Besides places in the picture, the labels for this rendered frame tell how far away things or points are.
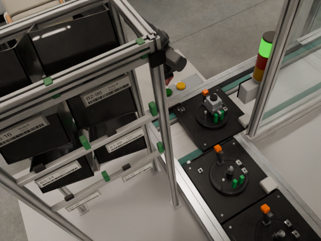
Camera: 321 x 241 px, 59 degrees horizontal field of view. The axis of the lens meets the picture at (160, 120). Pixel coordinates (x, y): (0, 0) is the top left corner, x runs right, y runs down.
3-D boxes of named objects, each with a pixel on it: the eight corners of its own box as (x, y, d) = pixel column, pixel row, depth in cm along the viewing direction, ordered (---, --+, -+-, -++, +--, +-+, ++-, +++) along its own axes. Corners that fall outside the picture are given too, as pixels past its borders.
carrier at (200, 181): (182, 169, 108) (181, 153, 98) (234, 140, 113) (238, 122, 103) (220, 225, 95) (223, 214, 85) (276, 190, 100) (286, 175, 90)
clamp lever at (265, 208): (262, 221, 91) (260, 206, 86) (266, 217, 91) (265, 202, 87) (270, 229, 88) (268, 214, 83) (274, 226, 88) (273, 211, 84)
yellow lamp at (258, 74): (249, 74, 91) (251, 63, 87) (262, 68, 92) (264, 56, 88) (259, 84, 88) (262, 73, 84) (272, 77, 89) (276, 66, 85)
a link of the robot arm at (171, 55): (159, 27, 103) (144, 46, 102) (183, 41, 98) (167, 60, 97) (169, 46, 113) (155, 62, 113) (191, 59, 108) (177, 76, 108)
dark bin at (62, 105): (28, 107, 80) (16, 83, 77) (73, 93, 82) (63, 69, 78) (7, 165, 56) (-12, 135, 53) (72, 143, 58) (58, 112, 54)
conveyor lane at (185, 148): (154, 133, 129) (151, 121, 121) (296, 60, 147) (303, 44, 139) (187, 184, 114) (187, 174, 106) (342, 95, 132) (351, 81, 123)
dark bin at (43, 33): (56, 41, 70) (43, 10, 67) (107, 27, 72) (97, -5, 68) (46, 78, 46) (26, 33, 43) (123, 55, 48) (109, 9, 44)
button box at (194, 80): (158, 99, 135) (157, 91, 130) (196, 81, 140) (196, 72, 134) (165, 109, 131) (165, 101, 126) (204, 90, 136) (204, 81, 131)
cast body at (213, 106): (203, 104, 115) (204, 93, 110) (212, 100, 116) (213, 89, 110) (215, 119, 111) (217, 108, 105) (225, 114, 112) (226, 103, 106)
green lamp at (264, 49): (254, 50, 83) (258, 37, 79) (268, 43, 84) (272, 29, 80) (266, 60, 80) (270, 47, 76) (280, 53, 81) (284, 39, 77)
